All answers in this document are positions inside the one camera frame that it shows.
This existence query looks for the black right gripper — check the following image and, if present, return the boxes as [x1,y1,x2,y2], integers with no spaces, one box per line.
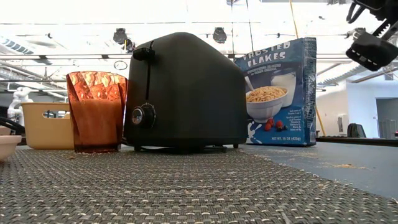
[345,30,398,72]

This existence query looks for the blue frosted flakes cereal box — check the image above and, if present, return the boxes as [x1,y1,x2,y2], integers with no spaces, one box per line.
[234,37,318,147]

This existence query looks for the black two-slot toaster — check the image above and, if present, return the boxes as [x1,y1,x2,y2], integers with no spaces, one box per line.
[123,31,249,154]

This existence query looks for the beige round plate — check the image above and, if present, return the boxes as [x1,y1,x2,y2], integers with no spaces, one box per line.
[0,126,22,162]

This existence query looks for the dark backpack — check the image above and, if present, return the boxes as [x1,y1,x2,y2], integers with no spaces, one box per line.
[347,123,367,139]

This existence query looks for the grey woven placemat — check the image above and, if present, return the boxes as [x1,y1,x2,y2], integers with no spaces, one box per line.
[0,148,398,224]

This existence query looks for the black table frame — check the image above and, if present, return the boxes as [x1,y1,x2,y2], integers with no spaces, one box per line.
[316,136,398,147]

